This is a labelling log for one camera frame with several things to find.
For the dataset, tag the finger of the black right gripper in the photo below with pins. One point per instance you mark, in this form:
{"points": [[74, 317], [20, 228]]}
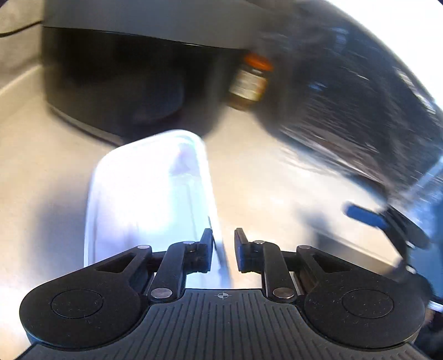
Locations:
{"points": [[370, 216]]}

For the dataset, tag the brown jar orange lid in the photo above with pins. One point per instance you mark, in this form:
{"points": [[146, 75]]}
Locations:
{"points": [[250, 81]]}

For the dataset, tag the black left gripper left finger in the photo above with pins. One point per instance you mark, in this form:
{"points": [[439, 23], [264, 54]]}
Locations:
{"points": [[171, 267]]}

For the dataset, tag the white foam tray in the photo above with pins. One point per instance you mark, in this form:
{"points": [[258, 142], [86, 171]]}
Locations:
{"points": [[156, 191]]}

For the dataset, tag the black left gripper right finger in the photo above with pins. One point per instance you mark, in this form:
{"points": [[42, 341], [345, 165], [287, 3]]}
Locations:
{"points": [[267, 260]]}

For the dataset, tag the black countertop appliance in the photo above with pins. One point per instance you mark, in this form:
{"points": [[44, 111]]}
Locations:
{"points": [[125, 70]]}

